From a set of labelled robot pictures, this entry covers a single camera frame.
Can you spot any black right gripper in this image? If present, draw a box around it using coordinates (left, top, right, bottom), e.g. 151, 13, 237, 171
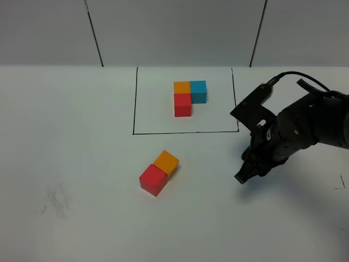
234, 95, 326, 184

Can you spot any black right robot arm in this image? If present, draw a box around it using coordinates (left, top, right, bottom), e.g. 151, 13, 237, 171
231, 94, 348, 184

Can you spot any red template cube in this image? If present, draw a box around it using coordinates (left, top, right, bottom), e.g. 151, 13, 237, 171
174, 93, 192, 117

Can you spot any blue template cube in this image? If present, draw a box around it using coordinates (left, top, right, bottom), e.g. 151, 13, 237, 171
190, 81, 207, 104

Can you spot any orange template cube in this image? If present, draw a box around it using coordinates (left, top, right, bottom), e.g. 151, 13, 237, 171
173, 81, 191, 94

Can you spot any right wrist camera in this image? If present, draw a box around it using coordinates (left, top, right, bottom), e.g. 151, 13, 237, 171
230, 84, 276, 132

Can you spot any black right camera cable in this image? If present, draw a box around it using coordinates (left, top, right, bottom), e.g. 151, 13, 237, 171
268, 71, 341, 98

